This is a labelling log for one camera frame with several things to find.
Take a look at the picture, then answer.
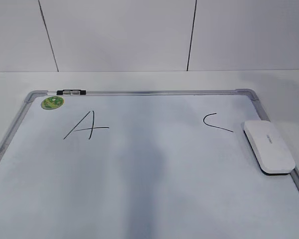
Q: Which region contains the white rectangular whiteboard eraser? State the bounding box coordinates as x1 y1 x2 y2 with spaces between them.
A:
243 120 296 175

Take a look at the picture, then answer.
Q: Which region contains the green round sticker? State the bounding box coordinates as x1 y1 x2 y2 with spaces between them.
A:
41 96 64 110

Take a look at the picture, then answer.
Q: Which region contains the white whiteboard with aluminium frame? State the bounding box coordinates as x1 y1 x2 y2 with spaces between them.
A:
0 89 299 239

